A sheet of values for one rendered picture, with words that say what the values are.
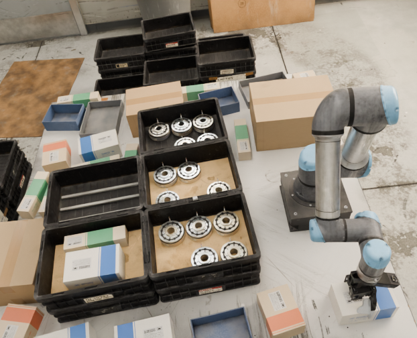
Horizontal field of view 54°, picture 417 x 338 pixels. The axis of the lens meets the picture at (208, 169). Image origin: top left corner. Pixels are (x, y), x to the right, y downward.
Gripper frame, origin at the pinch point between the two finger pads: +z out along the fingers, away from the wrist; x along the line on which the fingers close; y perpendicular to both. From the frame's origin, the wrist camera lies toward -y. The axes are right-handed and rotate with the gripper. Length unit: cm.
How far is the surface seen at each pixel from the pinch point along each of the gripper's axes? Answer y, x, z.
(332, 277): 6.2, -12.1, 6.4
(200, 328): 60, -1, 6
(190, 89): 50, -134, 1
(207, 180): 48, -60, -6
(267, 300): 33.8, -4.3, -1.1
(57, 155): 121, -96, -1
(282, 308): 29.1, -0.7, -1.1
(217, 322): 53, -2, 6
